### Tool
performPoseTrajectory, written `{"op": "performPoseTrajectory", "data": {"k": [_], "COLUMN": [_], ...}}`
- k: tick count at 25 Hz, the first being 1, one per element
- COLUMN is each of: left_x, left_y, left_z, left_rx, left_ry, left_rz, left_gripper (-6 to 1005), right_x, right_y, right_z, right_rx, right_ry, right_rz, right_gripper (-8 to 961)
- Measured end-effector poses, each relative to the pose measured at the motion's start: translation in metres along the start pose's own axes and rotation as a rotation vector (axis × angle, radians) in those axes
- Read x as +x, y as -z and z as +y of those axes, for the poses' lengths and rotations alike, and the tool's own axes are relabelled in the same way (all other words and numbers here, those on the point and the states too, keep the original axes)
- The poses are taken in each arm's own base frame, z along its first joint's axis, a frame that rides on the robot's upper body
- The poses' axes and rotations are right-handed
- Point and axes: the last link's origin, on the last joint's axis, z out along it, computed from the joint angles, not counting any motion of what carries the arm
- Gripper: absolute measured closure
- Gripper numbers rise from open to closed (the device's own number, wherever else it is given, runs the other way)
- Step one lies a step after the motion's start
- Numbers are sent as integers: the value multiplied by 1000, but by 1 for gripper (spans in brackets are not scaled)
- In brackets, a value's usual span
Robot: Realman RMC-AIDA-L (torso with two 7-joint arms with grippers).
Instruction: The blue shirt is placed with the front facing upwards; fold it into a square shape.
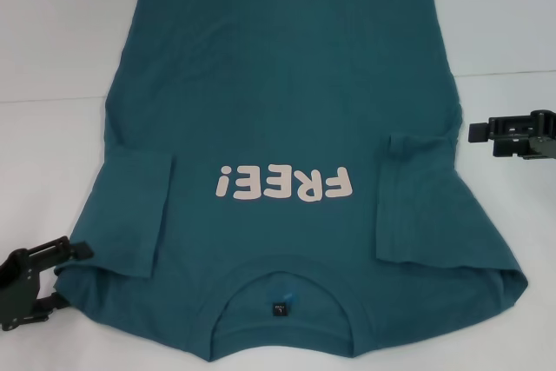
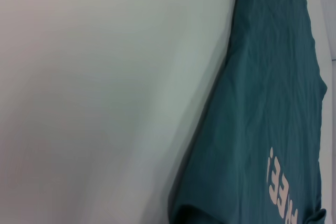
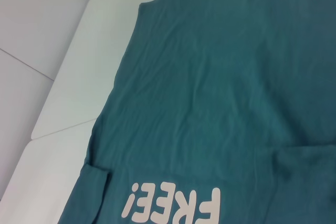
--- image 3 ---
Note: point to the teal shirt with FREE print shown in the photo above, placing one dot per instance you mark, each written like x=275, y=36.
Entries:
x=223, y=90

